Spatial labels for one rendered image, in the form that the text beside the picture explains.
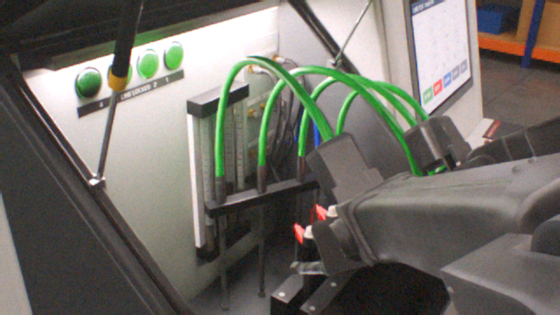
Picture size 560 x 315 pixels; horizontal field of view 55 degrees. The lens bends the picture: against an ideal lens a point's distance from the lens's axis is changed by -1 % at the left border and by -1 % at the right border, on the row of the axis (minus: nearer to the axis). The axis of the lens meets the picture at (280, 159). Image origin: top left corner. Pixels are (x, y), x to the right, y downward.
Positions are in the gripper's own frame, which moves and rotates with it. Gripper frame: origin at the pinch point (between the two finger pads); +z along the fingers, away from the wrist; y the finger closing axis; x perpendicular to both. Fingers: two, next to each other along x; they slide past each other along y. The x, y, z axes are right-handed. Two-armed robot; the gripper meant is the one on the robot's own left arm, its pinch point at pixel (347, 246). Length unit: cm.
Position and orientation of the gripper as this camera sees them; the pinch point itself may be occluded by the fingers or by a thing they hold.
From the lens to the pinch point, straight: 74.3
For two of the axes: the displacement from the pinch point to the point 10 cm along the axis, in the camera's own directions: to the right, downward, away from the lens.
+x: 3.0, 9.2, -2.5
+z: -0.3, 2.8, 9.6
